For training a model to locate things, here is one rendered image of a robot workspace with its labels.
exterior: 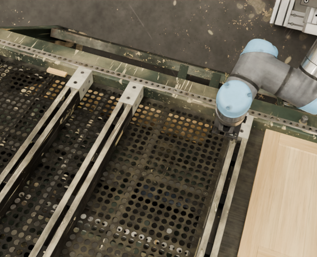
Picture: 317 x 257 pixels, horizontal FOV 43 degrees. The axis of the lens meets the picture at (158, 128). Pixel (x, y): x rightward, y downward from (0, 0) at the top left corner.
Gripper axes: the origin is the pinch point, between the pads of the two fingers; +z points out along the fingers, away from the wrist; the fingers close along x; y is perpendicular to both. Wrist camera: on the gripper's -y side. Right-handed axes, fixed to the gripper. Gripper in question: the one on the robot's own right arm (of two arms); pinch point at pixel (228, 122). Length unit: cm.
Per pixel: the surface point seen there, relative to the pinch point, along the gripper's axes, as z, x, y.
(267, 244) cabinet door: 17.9, 22.4, 31.6
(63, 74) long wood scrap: 41, -75, -10
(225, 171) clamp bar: 22.4, 3.4, 12.2
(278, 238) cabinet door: 19.6, 25.8, 28.6
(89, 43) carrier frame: 103, -96, -48
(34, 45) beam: 42, -93, -20
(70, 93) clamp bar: 33, -66, -1
